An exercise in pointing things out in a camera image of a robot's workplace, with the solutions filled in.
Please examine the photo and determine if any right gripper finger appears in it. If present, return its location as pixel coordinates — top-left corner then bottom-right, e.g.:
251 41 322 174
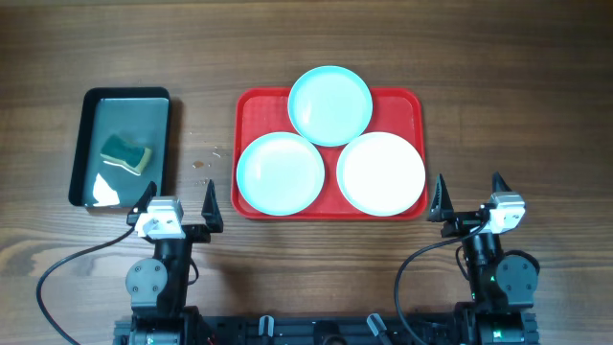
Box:
427 173 454 222
492 172 511 194

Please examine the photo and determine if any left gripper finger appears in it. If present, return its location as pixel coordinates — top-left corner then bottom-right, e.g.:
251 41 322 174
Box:
126 181 157 225
201 180 224 233

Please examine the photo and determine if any green yellow sponge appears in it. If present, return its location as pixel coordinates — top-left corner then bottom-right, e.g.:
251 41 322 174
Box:
100 135 152 175

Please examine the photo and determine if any white plate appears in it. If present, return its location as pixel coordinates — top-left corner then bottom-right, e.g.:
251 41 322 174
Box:
336 131 426 217

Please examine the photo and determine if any light blue plate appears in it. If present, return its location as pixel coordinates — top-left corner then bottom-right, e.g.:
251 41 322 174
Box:
287 65 374 147
236 131 326 217

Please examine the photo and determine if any light blue plate top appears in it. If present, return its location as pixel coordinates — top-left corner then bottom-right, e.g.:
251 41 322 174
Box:
287 65 374 147

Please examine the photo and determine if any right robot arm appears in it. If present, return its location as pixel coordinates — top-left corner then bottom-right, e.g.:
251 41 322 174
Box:
428 172 540 344

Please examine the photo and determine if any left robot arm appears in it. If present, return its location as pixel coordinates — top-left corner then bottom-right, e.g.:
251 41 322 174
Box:
113 181 223 345

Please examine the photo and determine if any black water tray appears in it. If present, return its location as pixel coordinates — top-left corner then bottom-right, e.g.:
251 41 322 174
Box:
68 87 171 208

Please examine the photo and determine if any red plastic serving tray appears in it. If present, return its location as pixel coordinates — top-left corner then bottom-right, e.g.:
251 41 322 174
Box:
230 87 425 221

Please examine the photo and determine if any left black cable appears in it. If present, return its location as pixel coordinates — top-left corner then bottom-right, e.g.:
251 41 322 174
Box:
35 224 138 345

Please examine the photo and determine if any black cable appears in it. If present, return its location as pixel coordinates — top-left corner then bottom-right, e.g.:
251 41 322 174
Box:
35 224 138 345
394 218 490 345

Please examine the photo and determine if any right black cable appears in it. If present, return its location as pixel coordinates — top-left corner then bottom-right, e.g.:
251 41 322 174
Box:
394 218 490 345

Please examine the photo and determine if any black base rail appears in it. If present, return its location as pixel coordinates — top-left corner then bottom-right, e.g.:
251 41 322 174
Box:
113 312 540 345

